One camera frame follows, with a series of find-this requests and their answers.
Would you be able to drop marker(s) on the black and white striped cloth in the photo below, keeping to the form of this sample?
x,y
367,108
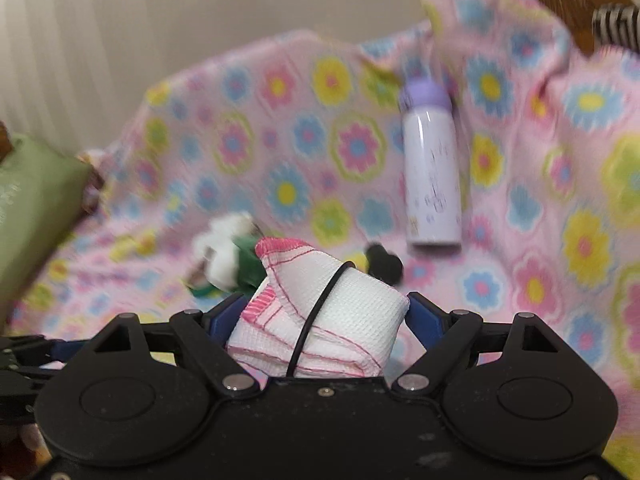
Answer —
x,y
617,27

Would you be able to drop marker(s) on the white plush toy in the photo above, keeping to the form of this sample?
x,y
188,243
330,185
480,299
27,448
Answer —
x,y
220,255

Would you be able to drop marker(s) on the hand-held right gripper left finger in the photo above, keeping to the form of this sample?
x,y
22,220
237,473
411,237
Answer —
x,y
230,317

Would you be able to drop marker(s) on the purple and white bottle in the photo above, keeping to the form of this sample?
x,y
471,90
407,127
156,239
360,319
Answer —
x,y
432,170

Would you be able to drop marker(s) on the pink and white towel bundle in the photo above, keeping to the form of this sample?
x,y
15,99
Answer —
x,y
350,305

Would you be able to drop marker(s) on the pink floral fleece blanket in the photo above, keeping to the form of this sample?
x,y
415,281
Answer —
x,y
300,160

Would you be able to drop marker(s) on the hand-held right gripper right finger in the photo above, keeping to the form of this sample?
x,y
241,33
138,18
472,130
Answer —
x,y
422,317

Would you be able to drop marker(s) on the green printed pillow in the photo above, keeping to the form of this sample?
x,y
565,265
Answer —
x,y
35,200

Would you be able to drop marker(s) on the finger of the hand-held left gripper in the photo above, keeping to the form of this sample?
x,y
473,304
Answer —
x,y
25,372
67,349

